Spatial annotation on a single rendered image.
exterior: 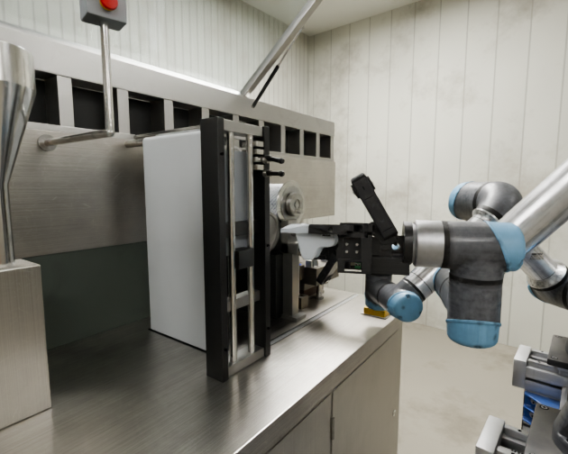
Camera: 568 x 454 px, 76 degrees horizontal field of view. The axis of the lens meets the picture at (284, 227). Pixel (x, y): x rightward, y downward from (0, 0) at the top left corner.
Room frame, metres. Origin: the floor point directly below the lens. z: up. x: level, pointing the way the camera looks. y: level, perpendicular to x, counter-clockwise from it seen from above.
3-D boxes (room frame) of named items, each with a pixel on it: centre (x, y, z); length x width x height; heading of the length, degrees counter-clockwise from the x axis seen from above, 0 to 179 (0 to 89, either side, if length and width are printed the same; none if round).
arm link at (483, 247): (0.55, -0.30, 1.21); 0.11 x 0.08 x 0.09; 76
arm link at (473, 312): (0.57, -0.30, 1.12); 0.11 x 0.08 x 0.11; 166
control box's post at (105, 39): (0.71, 0.34, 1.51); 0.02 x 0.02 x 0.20
